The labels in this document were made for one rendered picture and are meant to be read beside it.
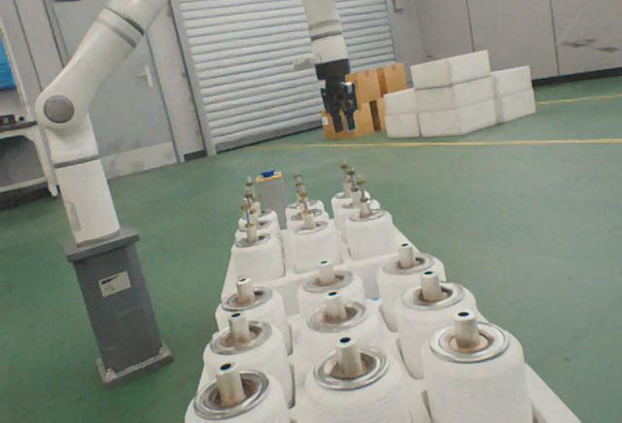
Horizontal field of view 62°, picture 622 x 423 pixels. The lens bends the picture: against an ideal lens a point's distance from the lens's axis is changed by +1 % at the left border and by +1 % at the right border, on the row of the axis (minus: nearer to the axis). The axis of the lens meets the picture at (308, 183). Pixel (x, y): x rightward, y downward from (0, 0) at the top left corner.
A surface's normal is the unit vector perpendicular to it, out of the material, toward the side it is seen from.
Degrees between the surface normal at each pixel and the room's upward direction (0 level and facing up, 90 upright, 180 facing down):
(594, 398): 0
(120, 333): 90
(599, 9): 90
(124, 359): 90
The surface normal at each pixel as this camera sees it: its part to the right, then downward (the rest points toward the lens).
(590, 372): -0.20, -0.96
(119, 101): 0.48, 0.06
